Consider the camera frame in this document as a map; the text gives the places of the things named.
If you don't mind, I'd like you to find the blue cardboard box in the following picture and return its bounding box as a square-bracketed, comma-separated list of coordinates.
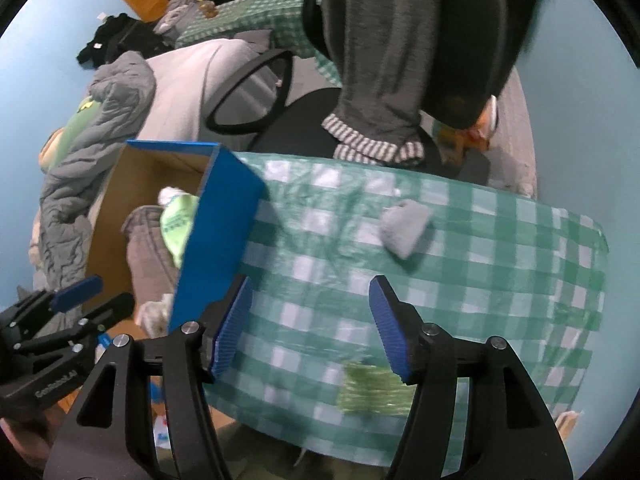
[57, 140, 267, 436]

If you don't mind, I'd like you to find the small grey sock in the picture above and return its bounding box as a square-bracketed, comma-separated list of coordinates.
[378, 199, 433, 260]

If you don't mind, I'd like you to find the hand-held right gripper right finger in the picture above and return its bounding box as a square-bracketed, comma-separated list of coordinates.
[368, 275, 573, 480]

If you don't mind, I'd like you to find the black clothes pile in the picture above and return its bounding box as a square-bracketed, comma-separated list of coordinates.
[77, 14, 176, 68]

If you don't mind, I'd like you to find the bed with white sheet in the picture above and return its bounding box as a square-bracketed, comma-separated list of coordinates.
[145, 39, 281, 143]

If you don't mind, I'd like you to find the grey sweater with striped cuffs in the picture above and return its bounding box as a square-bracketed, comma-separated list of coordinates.
[310, 0, 443, 165]

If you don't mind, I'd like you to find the orange patterned toy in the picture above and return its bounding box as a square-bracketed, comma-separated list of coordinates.
[432, 95, 501, 161]

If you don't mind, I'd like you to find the light green sock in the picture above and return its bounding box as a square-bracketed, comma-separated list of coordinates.
[159, 192, 200, 269]

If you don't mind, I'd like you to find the green plush toy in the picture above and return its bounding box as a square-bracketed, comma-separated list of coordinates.
[39, 97, 103, 168]

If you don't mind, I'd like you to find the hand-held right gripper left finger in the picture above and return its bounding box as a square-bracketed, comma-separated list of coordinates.
[42, 275, 254, 480]

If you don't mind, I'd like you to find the green checked tablecloth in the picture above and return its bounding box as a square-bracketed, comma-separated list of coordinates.
[175, 0, 346, 86]
[202, 151, 611, 471]

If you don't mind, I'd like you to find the grey quilt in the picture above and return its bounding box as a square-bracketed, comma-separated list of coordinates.
[30, 50, 157, 286]

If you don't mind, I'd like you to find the white grey long sock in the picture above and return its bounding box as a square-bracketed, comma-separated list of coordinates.
[135, 297, 176, 338]

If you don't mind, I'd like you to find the grey-brown rolled cloth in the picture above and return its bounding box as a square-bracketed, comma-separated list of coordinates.
[121, 205, 181, 311]

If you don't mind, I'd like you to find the grey clothes pile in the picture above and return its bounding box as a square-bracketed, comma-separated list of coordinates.
[152, 0, 201, 36]

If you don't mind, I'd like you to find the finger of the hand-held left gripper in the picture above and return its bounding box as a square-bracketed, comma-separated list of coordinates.
[0, 275, 104, 343]
[17, 292, 136, 358]

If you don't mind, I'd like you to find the person's left hand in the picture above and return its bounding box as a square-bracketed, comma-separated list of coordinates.
[0, 405, 63, 471]

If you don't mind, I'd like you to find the black office chair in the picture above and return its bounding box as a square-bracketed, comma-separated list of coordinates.
[205, 0, 516, 181]

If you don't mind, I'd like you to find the dark green sock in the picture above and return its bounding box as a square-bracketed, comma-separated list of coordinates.
[336, 362, 418, 416]

